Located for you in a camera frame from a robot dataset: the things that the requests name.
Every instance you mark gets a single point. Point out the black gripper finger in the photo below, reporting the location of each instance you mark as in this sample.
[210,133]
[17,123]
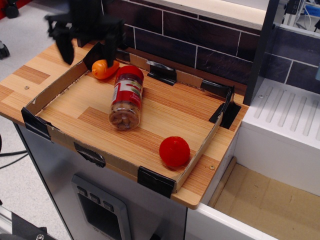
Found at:
[64,43]
[109,48]

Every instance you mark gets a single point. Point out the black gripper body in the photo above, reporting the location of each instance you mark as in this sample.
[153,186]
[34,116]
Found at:
[107,24]

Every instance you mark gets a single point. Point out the basil bottle red cap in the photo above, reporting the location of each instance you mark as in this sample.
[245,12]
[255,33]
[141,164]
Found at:
[125,108]

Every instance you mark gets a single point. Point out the cardboard fence with black tape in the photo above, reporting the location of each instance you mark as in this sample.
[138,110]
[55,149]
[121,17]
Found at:
[73,111]

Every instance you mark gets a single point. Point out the orange toy carrot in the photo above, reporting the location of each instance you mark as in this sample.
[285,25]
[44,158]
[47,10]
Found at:
[101,70]

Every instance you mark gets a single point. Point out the black caster wheel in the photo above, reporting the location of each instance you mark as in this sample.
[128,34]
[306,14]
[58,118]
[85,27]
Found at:
[4,52]

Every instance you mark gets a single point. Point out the red toy tomato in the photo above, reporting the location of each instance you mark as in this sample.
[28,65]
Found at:
[174,151]

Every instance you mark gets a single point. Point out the light wooden upper shelf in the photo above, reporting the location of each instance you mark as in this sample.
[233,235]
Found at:
[221,10]

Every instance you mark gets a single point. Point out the grey toy dishwasher panel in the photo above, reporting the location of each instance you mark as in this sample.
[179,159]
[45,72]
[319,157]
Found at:
[106,213]

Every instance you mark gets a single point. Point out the white toy sink unit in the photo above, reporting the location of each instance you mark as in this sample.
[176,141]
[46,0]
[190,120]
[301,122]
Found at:
[268,187]

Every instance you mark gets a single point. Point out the dark grey left post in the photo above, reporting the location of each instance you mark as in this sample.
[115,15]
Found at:
[82,40]

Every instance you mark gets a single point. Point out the dark grey post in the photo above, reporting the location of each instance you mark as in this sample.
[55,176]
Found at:
[82,40]
[255,78]

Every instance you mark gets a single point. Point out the dark grey right post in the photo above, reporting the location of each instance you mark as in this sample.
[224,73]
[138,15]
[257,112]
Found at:
[255,78]

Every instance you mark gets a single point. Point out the black bracket with screw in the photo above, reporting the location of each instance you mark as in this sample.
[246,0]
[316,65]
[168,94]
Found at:
[13,227]

